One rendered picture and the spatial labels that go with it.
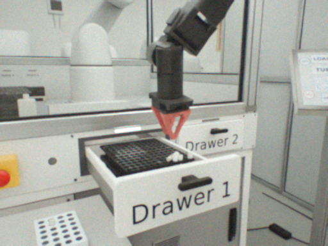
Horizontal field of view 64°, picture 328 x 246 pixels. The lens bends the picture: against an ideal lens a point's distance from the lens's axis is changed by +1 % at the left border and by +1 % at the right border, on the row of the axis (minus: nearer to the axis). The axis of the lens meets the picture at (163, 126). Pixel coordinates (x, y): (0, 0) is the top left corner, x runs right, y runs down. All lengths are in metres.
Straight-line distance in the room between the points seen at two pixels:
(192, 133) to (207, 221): 0.40
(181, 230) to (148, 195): 0.58
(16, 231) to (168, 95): 0.46
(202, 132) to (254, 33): 0.41
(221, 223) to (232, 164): 0.61
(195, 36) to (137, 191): 0.32
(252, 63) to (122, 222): 0.77
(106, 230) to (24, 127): 0.32
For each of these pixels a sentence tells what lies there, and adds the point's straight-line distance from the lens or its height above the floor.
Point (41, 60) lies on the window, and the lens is 0.74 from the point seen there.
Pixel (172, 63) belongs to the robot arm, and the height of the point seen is 1.13.
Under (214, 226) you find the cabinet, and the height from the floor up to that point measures 0.49.
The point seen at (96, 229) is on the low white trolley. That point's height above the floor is 0.76.
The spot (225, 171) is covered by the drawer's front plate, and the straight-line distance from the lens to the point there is 0.59.
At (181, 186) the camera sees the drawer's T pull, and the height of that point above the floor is 0.91.
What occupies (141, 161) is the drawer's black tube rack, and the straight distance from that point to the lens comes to 0.63.
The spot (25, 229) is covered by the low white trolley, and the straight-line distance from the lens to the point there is 0.71.
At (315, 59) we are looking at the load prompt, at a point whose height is 1.15.
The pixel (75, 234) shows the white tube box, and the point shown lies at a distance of 0.59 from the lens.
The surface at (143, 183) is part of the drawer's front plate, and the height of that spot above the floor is 0.91.
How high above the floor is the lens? 1.12
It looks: 12 degrees down
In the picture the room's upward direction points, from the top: straight up
